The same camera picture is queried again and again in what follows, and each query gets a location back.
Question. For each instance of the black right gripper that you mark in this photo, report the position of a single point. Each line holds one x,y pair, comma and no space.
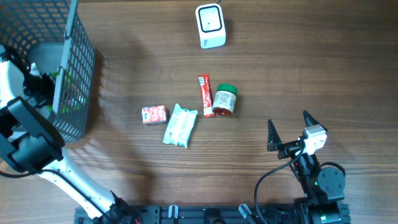
290,147

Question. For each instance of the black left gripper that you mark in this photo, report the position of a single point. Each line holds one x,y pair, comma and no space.
45,86

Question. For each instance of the green gummy candy bag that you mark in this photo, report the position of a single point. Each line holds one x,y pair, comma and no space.
74,100

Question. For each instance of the green lid jar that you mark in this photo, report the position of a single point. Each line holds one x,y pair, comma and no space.
225,99

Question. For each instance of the red stick sachet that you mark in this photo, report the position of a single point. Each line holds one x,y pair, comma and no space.
204,81

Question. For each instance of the teal white tissue pack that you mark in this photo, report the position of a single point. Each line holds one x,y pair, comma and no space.
180,126

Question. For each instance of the small red white carton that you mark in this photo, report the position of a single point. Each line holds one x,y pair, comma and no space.
154,114

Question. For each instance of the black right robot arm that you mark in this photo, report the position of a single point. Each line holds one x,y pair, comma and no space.
323,184

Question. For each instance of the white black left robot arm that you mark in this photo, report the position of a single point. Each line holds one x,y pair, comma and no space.
33,146

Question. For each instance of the white barcode scanner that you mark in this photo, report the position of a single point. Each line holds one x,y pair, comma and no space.
211,26

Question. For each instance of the grey plastic mesh basket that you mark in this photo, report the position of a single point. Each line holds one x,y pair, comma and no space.
51,35

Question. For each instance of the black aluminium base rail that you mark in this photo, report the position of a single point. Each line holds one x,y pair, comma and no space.
273,213

